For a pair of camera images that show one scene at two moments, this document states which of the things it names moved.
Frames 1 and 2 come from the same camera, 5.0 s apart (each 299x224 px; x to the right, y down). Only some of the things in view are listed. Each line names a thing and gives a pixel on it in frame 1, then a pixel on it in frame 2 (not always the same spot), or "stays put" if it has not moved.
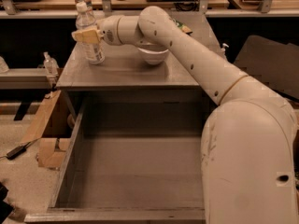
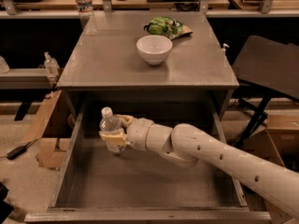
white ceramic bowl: [153, 54] stays put
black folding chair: [274, 63] stays put
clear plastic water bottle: [87, 21] -> [112, 133]
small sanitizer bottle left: [50, 67] stays put
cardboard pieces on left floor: [50, 149] stays put
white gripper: [107, 31] -> [139, 132]
